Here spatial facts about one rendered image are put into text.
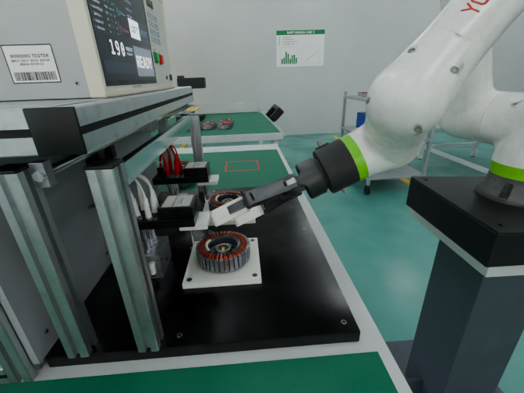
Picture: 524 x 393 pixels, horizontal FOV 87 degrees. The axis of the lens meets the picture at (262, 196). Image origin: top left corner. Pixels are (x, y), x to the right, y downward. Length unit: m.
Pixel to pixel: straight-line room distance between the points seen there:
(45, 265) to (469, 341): 1.04
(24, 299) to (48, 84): 0.29
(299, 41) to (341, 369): 5.73
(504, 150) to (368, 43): 5.56
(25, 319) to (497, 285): 1.00
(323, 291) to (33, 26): 0.58
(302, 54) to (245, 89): 1.26
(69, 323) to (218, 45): 5.59
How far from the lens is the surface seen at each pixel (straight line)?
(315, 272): 0.59
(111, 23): 0.53
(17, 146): 0.36
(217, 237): 0.62
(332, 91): 6.10
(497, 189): 0.91
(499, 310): 1.05
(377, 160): 0.54
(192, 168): 0.76
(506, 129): 0.89
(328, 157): 0.52
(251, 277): 0.56
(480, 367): 1.21
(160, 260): 0.59
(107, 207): 0.37
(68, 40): 0.47
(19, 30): 0.50
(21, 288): 0.51
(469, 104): 0.92
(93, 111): 0.36
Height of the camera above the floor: 1.14
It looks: 23 degrees down
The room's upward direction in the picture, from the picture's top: 2 degrees counter-clockwise
